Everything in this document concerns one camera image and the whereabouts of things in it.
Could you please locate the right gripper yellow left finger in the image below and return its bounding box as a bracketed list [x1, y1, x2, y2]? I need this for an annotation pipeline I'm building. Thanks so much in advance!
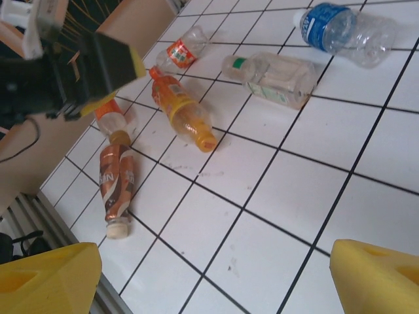
[0, 241, 103, 314]

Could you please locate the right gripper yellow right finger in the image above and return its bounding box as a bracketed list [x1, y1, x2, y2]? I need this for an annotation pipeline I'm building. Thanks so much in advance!
[329, 238, 419, 314]

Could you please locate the wide orange tan-cap bottle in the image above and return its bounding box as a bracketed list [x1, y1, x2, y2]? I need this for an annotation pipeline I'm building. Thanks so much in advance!
[94, 97, 139, 147]

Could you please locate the orange label clear bottle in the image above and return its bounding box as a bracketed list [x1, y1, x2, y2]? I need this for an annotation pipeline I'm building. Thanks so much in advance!
[155, 25, 210, 75]

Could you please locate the brown coffee drink bottle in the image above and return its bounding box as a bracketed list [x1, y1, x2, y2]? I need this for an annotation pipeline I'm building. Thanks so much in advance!
[99, 142, 137, 240]

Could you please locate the orange juice yellow-band bottle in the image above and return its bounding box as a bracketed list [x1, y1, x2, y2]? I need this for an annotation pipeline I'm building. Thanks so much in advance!
[149, 65, 219, 154]

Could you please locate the square clear green-cap bottle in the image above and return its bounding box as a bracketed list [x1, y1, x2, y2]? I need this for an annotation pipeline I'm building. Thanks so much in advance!
[221, 51, 318, 111]

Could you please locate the blue label clear bottle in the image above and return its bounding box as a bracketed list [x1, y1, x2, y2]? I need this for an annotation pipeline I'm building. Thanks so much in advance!
[292, 1, 397, 70]

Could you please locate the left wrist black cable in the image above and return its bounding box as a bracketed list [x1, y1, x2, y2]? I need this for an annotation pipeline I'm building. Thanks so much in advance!
[0, 116, 42, 164]

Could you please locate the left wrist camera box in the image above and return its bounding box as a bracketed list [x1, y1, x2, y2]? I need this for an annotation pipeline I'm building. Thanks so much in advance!
[0, 0, 68, 61]

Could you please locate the aluminium frame post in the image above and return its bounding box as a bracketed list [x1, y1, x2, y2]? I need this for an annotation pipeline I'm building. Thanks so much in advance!
[165, 0, 190, 14]

